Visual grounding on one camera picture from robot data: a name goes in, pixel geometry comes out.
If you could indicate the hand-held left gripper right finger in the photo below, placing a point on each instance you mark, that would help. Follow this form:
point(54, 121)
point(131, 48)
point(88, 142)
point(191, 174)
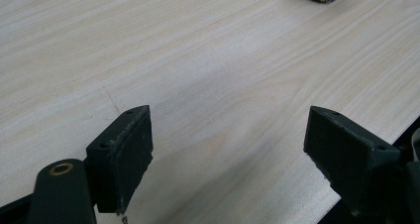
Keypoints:
point(350, 158)

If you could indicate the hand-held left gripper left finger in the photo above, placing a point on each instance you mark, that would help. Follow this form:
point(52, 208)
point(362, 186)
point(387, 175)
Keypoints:
point(122, 158)

